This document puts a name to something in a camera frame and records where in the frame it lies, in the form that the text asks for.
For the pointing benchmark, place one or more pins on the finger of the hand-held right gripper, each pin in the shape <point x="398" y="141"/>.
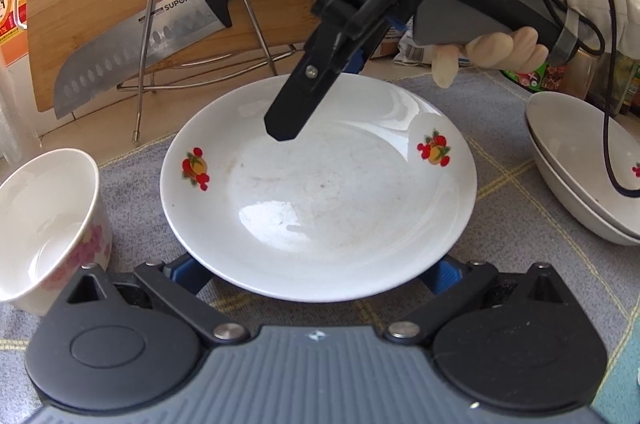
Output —
<point x="290" y="113"/>
<point x="367" y="53"/>

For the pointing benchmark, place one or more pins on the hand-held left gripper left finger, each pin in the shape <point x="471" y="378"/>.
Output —
<point x="185" y="276"/>

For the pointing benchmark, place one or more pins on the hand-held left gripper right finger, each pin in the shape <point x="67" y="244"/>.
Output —
<point x="442" y="276"/>

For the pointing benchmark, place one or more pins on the white plate fruit print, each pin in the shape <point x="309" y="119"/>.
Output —
<point x="325" y="204"/>
<point x="565" y="204"/>

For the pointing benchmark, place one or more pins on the white bowl pink flowers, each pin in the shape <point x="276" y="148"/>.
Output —
<point x="45" y="214"/>

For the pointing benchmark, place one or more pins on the white bowls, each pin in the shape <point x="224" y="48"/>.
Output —
<point x="575" y="138"/>

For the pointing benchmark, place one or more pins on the white blue printed packet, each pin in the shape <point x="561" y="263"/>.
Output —
<point x="410" y="53"/>

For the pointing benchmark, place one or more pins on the grey teal checked towel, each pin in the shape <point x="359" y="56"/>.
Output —
<point x="500" y="229"/>

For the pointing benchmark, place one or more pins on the yellow cooking wine bottle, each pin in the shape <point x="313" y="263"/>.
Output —
<point x="10" y="18"/>

